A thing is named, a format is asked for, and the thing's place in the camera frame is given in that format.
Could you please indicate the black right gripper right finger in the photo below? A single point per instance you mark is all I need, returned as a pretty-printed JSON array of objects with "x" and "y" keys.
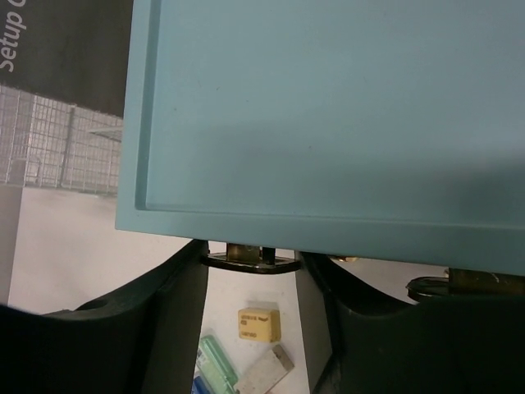
[{"x": 369, "y": 342}]

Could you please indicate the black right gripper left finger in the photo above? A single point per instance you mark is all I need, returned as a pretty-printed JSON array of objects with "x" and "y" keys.
[{"x": 140, "y": 338}]

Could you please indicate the transparent brown drawer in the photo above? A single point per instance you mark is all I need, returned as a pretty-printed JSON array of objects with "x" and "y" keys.
[{"x": 251, "y": 259}]

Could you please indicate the clear blue-capped bottle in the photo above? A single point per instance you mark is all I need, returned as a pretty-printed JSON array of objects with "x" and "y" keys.
[{"x": 200, "y": 385}]

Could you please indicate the green correction tape dispenser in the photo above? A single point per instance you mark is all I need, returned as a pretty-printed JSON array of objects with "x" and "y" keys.
[{"x": 215, "y": 367}]

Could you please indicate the yellow eraser block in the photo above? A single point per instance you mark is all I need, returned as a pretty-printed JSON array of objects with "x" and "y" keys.
[{"x": 262, "y": 325}]

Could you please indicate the grey eraser block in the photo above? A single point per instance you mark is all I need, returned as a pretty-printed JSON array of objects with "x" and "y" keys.
[{"x": 266, "y": 372}]

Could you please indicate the teal orange drawer cabinet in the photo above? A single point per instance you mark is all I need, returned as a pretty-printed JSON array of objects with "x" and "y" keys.
[{"x": 389, "y": 130}]

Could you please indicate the white wire mesh basket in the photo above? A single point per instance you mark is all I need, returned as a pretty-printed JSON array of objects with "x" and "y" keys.
[{"x": 54, "y": 145}]

